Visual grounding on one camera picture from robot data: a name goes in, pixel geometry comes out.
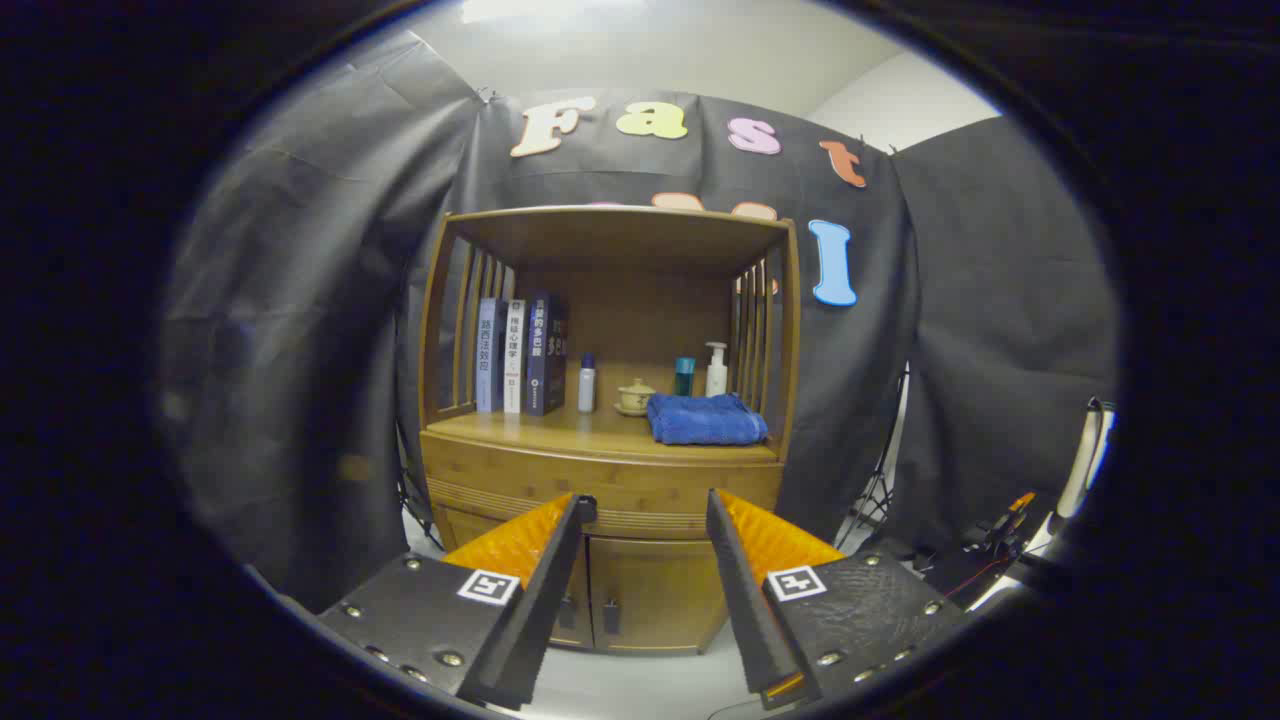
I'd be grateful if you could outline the black backdrop cloth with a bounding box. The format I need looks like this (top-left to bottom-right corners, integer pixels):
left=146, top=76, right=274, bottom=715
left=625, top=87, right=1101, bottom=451
left=160, top=30, right=1121, bottom=611

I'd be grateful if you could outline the wooden countertop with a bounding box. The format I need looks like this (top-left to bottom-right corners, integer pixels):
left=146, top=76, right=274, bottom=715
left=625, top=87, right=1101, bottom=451
left=425, top=400, right=781, bottom=463

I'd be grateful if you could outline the dark blue book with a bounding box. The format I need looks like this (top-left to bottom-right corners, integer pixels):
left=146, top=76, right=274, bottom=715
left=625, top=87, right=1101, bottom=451
left=525, top=292, right=569, bottom=417

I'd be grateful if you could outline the light blue book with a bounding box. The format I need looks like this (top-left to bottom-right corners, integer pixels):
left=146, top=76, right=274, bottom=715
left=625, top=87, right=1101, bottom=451
left=476, top=297, right=509, bottom=414

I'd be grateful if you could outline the wooden cabinet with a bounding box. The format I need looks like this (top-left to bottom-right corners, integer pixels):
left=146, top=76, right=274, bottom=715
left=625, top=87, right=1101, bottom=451
left=418, top=205, right=803, bottom=656

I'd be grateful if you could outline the wooden drawer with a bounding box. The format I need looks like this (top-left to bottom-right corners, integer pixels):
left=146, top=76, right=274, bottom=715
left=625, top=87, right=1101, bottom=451
left=422, top=432, right=786, bottom=541

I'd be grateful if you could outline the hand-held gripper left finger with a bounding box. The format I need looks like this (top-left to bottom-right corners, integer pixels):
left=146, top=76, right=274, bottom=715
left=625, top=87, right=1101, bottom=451
left=318, top=492, right=599, bottom=713

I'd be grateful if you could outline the orange and black tool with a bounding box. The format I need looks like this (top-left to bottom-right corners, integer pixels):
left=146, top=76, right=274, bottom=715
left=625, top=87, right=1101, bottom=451
left=965, top=490, right=1041, bottom=561

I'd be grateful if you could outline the black light stand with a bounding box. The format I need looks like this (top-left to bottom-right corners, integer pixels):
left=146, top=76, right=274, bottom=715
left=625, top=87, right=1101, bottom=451
left=835, top=370, right=911, bottom=551

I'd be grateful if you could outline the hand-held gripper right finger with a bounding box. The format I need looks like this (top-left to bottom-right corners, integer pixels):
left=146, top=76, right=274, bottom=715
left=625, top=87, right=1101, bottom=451
left=706, top=488, right=971, bottom=711

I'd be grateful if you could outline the blue folded towel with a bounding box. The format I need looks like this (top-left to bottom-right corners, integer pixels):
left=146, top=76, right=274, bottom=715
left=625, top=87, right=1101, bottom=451
left=646, top=392, right=769, bottom=447

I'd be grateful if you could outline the white book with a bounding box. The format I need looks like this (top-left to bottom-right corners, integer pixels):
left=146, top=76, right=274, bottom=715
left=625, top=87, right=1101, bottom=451
left=503, top=298, right=527, bottom=415

